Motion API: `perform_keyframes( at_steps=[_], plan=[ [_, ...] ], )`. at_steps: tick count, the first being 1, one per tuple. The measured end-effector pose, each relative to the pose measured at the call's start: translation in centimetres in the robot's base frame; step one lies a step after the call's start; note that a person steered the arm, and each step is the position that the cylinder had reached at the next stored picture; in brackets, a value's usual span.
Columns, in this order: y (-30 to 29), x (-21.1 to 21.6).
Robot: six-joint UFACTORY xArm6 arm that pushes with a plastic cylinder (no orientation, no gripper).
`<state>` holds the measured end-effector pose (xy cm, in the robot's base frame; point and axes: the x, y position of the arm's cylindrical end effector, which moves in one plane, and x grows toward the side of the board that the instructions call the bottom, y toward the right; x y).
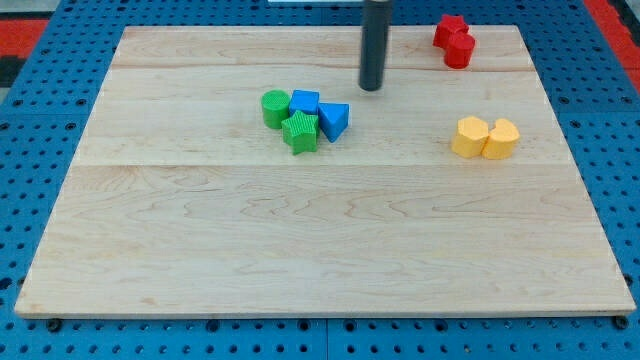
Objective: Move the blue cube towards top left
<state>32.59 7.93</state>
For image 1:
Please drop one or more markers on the blue cube block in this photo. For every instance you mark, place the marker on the blue cube block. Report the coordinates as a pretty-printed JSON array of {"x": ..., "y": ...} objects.
[{"x": 305, "y": 101}]

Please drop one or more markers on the blue triangular prism block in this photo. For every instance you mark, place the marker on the blue triangular prism block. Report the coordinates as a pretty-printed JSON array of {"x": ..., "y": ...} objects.
[{"x": 333, "y": 119}]

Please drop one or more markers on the red cylinder block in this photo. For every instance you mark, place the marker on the red cylinder block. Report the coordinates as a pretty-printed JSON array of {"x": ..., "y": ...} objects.
[{"x": 459, "y": 50}]

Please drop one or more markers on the yellow hexagon block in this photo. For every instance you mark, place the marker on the yellow hexagon block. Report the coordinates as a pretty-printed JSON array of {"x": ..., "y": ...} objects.
[{"x": 470, "y": 136}]

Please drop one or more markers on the light wooden board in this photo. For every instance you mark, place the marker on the light wooden board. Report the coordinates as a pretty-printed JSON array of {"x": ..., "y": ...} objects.
[{"x": 180, "y": 203}]

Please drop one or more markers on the yellow heart block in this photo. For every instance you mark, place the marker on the yellow heart block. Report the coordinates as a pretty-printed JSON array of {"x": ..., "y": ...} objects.
[{"x": 502, "y": 140}]

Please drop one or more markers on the red star block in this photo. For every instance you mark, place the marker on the red star block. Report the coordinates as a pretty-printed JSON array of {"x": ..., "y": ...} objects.
[{"x": 448, "y": 25}]

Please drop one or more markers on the green cylinder block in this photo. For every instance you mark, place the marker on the green cylinder block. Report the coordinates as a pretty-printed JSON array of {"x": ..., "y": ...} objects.
[{"x": 275, "y": 108}]

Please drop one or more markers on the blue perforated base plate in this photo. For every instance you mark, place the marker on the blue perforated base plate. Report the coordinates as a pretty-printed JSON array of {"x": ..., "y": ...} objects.
[{"x": 50, "y": 100}]

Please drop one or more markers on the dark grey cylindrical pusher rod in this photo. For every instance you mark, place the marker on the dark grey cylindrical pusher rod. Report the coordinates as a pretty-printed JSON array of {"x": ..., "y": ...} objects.
[{"x": 376, "y": 19}]

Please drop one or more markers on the green star block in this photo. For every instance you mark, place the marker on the green star block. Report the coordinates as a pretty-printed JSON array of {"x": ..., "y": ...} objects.
[{"x": 300, "y": 132}]

